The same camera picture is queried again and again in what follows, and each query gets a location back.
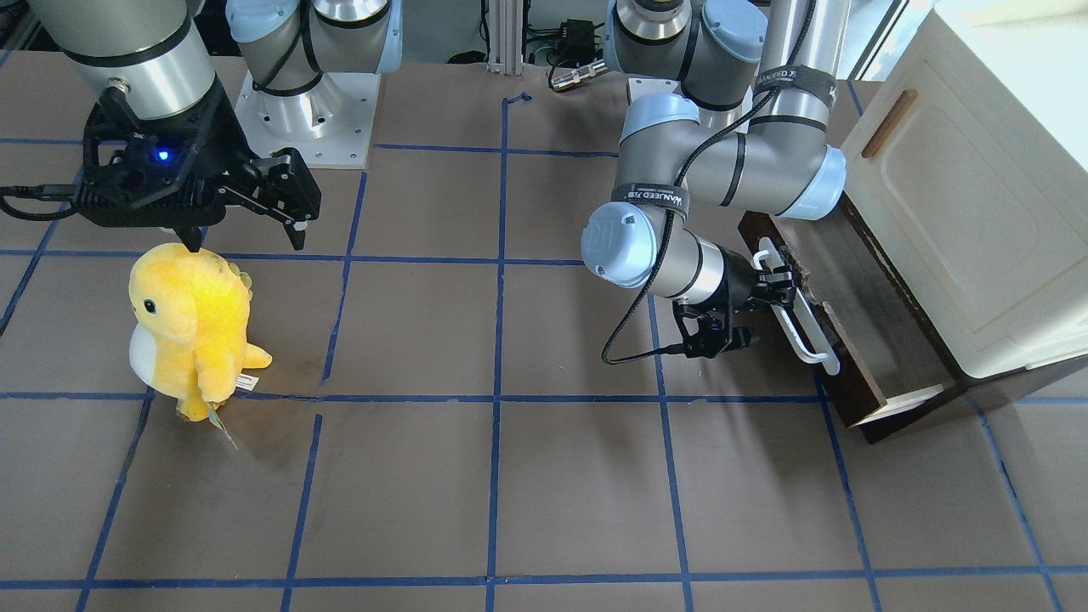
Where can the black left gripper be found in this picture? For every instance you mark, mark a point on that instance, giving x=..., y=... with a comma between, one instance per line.
x=738, y=278

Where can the wooden drawer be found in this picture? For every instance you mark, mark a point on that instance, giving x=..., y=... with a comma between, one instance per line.
x=890, y=375

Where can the white drawer handle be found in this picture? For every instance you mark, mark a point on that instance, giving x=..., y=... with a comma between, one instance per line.
x=806, y=336

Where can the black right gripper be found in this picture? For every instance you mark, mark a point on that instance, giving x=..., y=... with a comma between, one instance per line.
x=223, y=134

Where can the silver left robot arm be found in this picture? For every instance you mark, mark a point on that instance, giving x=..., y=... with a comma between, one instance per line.
x=746, y=129

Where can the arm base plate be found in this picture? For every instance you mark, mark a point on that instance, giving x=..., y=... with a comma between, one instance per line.
x=331, y=125
x=656, y=101

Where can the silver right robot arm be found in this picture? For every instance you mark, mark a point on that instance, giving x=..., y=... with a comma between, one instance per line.
x=153, y=51

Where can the cream plastic storage box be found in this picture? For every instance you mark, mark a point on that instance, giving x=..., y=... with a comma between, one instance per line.
x=969, y=167

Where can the yellow plush toy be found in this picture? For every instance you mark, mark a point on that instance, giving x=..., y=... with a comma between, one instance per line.
x=191, y=342

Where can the aluminium frame post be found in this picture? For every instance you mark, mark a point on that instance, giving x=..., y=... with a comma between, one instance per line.
x=505, y=37

